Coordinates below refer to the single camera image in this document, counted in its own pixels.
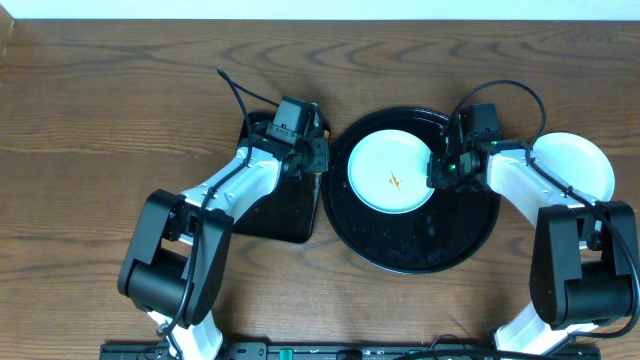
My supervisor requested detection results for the pale green plate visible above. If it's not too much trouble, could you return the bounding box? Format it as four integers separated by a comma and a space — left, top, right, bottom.
347, 129, 434, 215
533, 132, 615, 202

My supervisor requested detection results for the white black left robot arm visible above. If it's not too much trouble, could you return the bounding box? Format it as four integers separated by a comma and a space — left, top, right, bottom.
117, 131, 329, 359

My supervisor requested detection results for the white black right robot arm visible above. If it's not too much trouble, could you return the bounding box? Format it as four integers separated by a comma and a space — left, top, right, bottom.
426, 140, 639, 359

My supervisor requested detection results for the round black serving tray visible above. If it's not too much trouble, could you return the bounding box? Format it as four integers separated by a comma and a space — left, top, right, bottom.
321, 106, 501, 274

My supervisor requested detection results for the black rectangular water tray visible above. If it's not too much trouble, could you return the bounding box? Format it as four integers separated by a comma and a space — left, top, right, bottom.
233, 111, 329, 243

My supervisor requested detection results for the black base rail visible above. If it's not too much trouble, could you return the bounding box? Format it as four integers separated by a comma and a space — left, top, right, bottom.
98, 341, 601, 360

